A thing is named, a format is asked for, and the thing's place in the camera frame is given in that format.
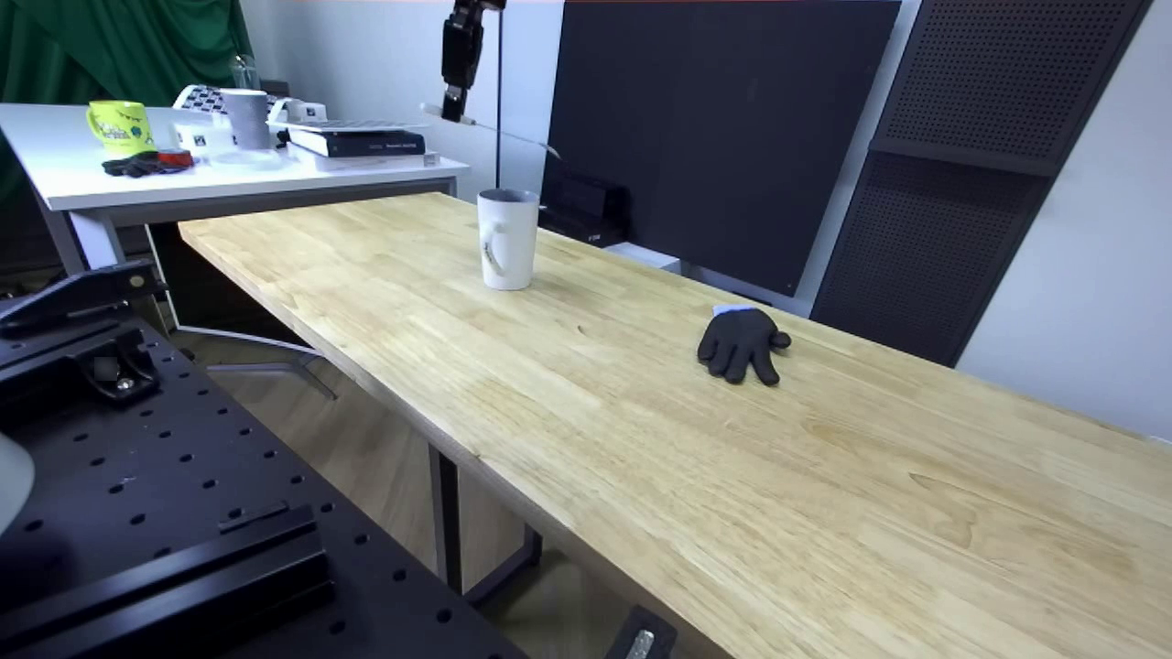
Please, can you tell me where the black flat metal plate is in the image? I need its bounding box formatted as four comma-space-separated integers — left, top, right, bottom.
0, 260, 166, 340

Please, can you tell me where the black solid wall panel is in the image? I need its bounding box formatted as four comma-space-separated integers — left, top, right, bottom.
538, 0, 904, 299

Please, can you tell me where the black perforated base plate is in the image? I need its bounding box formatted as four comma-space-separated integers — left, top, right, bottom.
0, 309, 530, 659

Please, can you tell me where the black perforated cabinet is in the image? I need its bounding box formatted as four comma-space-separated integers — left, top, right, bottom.
809, 0, 1158, 371

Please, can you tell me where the white round disc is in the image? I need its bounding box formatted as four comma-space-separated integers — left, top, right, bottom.
0, 432, 36, 535

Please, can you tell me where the black book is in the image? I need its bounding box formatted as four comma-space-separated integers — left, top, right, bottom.
284, 126, 427, 165

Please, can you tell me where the yellow-green cup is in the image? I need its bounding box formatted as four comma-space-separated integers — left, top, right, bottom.
83, 100, 157, 159

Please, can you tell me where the white patterned box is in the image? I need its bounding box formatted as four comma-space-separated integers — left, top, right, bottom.
168, 79, 238, 161

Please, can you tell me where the black bracket with bolts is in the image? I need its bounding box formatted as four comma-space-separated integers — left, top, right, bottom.
77, 343, 166, 408

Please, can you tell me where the green curtain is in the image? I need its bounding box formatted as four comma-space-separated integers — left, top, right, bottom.
0, 0, 255, 111

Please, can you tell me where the white ceramic mug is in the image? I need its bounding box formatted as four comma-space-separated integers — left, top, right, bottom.
472, 188, 541, 298

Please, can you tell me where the small white object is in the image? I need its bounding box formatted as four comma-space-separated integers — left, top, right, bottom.
264, 94, 334, 131

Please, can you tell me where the white frame post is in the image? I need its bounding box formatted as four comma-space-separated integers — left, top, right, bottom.
788, 0, 928, 320

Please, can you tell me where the grey mug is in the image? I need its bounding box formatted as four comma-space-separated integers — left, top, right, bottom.
215, 84, 278, 153

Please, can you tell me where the white desk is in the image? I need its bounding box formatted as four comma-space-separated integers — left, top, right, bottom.
0, 100, 472, 279

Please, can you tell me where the black work glove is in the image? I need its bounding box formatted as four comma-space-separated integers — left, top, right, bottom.
693, 303, 795, 392

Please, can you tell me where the black table leg frame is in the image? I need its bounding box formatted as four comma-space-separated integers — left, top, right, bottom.
426, 444, 547, 610

